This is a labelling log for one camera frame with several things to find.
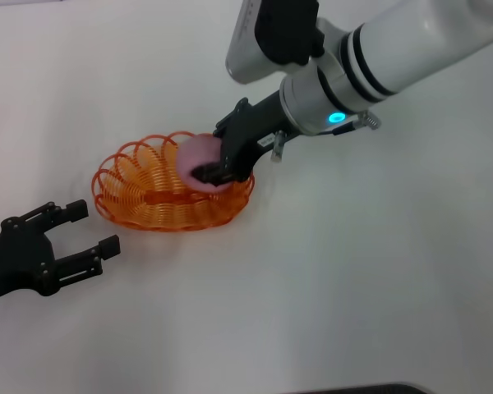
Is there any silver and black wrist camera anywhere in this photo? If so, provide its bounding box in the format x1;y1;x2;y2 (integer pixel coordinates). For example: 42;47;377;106
224;0;325;85

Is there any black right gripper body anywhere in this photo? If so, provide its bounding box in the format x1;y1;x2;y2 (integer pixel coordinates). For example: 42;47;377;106
212;89;302;182

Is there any orange woven plastic basket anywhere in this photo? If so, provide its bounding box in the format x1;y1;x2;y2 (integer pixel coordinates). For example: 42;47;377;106
91;131;256;233

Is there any black rounded robot chest cover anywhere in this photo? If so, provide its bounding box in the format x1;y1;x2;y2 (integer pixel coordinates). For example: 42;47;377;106
285;383;431;394

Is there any silver metal gripper connector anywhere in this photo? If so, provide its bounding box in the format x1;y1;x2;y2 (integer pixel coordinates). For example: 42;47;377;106
270;131;288;163

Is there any pink peach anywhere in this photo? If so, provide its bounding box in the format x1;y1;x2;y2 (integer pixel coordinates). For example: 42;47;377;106
176;134;233;194

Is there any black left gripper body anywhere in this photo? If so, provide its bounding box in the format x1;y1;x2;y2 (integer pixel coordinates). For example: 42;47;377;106
0;220;63;315

